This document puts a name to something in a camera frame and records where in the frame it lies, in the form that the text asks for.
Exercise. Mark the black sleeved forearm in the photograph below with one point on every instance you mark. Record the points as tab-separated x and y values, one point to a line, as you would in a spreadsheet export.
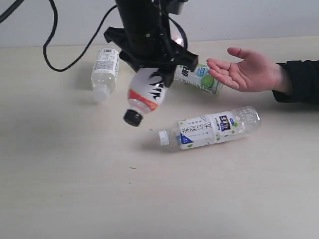
304	77

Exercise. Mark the person's open hand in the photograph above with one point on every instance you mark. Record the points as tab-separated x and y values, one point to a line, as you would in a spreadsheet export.
254	73

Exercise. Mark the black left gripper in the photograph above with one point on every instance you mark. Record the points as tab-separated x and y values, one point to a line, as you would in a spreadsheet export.
145	40

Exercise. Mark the pink white bottle black cap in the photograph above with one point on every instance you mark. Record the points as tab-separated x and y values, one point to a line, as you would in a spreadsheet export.
145	94

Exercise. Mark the lime label clear bottle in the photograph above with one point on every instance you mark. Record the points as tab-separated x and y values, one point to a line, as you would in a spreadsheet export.
199	78

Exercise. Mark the clear bottle white text label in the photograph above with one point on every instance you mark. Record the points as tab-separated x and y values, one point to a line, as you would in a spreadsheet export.
104	73

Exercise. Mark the jasmine tea clear bottle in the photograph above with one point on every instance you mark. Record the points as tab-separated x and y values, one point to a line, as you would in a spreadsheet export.
212	129

